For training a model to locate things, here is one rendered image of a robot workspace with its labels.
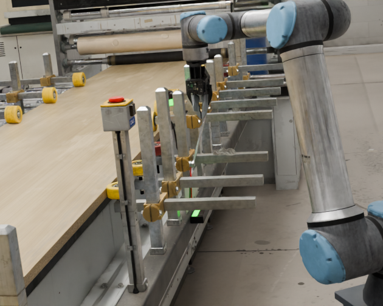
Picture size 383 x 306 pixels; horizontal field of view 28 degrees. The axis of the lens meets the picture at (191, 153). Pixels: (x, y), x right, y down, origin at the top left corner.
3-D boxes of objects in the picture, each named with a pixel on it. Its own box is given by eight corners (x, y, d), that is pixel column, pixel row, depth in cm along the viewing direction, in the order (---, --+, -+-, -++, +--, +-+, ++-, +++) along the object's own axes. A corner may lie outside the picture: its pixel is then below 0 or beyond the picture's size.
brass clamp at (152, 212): (171, 207, 238) (169, 192, 237) (162, 222, 225) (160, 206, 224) (151, 207, 239) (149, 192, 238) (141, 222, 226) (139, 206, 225)
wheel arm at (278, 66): (289, 68, 417) (289, 61, 416) (289, 68, 413) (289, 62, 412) (199, 73, 426) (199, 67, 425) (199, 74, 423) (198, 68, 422)
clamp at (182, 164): (196, 161, 285) (194, 149, 284) (189, 172, 272) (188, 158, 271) (181, 162, 286) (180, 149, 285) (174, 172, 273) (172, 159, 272)
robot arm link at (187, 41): (185, 12, 256) (174, 11, 265) (188, 50, 259) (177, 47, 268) (211, 10, 259) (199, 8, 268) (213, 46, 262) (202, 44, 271)
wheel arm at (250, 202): (256, 207, 229) (256, 194, 228) (255, 211, 226) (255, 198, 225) (117, 211, 238) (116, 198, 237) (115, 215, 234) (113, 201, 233)
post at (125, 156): (148, 285, 210) (130, 125, 198) (143, 292, 205) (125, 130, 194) (132, 285, 210) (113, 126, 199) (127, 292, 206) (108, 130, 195)
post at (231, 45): (241, 127, 426) (234, 40, 414) (240, 128, 423) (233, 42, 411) (234, 127, 427) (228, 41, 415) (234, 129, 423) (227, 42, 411)
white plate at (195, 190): (199, 191, 289) (197, 166, 287) (187, 214, 264) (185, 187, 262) (198, 191, 289) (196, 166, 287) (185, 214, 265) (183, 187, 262)
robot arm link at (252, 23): (369, -9, 201) (251, 6, 263) (329, -4, 197) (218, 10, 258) (372, 35, 203) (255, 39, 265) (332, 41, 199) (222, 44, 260)
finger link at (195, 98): (190, 121, 269) (188, 96, 267) (193, 118, 275) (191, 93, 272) (199, 121, 268) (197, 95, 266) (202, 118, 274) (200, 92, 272)
